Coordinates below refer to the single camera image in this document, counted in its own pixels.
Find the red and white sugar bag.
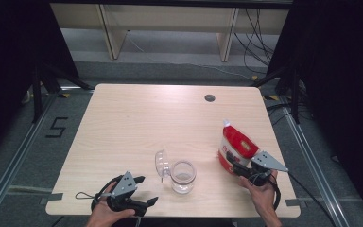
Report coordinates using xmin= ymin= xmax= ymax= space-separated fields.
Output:
xmin=217 ymin=118 xmax=261 ymax=176

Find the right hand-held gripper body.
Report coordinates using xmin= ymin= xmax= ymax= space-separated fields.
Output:
xmin=237 ymin=150 xmax=289 ymax=187

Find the person's right hand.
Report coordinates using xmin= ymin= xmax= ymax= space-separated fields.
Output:
xmin=237 ymin=169 xmax=280 ymax=221

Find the black curtain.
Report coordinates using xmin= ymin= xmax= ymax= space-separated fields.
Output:
xmin=0 ymin=0 xmax=80 ymax=164
xmin=266 ymin=0 xmax=363 ymax=220

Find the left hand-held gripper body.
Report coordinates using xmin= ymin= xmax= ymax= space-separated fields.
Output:
xmin=106 ymin=170 xmax=140 ymax=213

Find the aluminium floor rail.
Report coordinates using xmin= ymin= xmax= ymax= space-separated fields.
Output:
xmin=0 ymin=90 xmax=61 ymax=218
xmin=278 ymin=97 xmax=350 ymax=227

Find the black metal stand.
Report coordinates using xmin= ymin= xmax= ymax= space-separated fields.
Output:
xmin=251 ymin=65 xmax=303 ymax=125
xmin=30 ymin=61 xmax=93 ymax=125

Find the person's left hand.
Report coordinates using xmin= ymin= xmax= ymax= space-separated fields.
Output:
xmin=84 ymin=182 xmax=137 ymax=227

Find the grey tape strip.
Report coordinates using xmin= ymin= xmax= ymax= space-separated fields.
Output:
xmin=285 ymin=198 xmax=303 ymax=208
xmin=39 ymin=192 xmax=64 ymax=205

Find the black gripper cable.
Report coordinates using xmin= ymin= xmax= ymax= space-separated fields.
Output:
xmin=90 ymin=174 xmax=124 ymax=213
xmin=249 ymin=171 xmax=282 ymax=212

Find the clear jar with beige handle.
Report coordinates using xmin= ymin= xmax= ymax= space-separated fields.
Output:
xmin=154 ymin=149 xmax=198 ymax=195

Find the bundle of black cables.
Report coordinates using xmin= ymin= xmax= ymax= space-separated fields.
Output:
xmin=233 ymin=8 xmax=278 ymax=76

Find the light wooden shelf unit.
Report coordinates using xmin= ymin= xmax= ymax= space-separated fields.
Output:
xmin=49 ymin=3 xmax=290 ymax=62

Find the thin black lanyard loop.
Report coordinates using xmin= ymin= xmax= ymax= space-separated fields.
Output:
xmin=75 ymin=191 xmax=96 ymax=201

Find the black floor cable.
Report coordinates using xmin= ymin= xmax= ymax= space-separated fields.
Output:
xmin=287 ymin=171 xmax=338 ymax=227

